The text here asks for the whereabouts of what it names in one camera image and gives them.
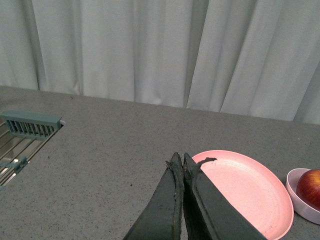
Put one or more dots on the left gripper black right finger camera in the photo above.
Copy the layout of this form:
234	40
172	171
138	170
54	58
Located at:
208	214

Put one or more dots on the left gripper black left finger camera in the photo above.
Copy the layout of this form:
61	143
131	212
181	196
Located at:
162	217

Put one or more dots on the red apple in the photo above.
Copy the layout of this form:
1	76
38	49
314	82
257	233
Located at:
308	188

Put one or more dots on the pink plate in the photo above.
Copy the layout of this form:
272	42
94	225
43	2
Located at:
252	189

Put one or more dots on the light pink bowl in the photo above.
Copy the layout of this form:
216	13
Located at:
299	206

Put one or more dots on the white curtain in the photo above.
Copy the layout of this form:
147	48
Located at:
257	58

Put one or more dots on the green dish drying rack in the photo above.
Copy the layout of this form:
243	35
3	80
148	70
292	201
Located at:
22	135

